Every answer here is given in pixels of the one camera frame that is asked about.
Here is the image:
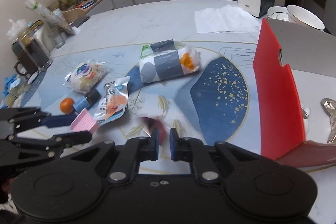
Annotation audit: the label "pink ridged eraser block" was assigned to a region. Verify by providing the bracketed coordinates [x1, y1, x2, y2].
[70, 109, 100, 134]

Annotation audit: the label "orange mandarin fruit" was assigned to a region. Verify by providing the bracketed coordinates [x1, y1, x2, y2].
[59, 97, 75, 114]

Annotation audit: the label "chicken sausage packet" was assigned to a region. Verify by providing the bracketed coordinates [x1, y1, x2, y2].
[93, 76, 130, 125]

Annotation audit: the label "blueberry bread packet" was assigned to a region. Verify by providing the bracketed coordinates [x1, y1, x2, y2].
[64, 60, 107, 94]

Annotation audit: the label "tissue pack grey band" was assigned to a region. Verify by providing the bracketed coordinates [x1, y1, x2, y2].
[139, 39, 201, 84]

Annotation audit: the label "silver foil snack bag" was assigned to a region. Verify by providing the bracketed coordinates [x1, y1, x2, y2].
[321, 98, 336, 144]

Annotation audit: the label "pink binder clip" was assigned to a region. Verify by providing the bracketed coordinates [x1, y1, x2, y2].
[138, 117, 167, 151]

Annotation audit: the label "white plush keychain toy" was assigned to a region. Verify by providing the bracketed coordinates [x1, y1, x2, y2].
[300, 102, 311, 135]

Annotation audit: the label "dark mug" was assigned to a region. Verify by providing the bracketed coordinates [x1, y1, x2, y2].
[11, 42, 38, 77]

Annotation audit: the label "glass jar dark liquid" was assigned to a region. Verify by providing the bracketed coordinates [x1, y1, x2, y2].
[15, 19, 52, 71]

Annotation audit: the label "white paper napkins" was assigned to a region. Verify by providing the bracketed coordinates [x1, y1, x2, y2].
[195, 5, 261, 34]

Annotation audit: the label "red cardboard shoe box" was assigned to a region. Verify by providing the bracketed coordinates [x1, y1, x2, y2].
[253, 19, 335, 167]

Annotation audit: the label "white sideboard cabinet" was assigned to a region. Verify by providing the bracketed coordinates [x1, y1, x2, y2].
[62, 0, 134, 23]

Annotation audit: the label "white bowl black rim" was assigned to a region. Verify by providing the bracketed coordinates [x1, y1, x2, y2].
[286, 5, 325, 31]

